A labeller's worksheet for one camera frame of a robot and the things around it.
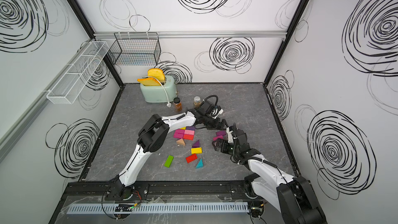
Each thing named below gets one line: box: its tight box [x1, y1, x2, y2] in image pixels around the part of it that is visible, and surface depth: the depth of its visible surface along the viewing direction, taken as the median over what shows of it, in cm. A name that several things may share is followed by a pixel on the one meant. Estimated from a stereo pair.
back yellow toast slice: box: [147, 67, 165, 82], surface depth 100 cm
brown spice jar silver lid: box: [193, 95, 202, 108], surface depth 100 cm
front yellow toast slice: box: [136, 77, 162, 87], surface depth 98 cm
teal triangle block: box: [195, 158, 204, 169], surface depth 82 cm
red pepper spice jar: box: [173, 96, 183, 112], surface depth 101 cm
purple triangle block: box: [191, 138, 201, 148], surface depth 90 cm
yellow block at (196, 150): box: [190, 147, 203, 154], surface depth 88 cm
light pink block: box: [183, 129, 195, 136], surface depth 95 cm
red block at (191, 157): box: [185, 153, 198, 164], surface depth 86 cm
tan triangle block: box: [176, 138, 186, 146], surface depth 90 cm
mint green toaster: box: [139, 75, 178, 103], surface depth 102 cm
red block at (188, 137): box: [182, 133, 194, 141], surface depth 93 cm
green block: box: [163, 155, 175, 168], surface depth 84 cm
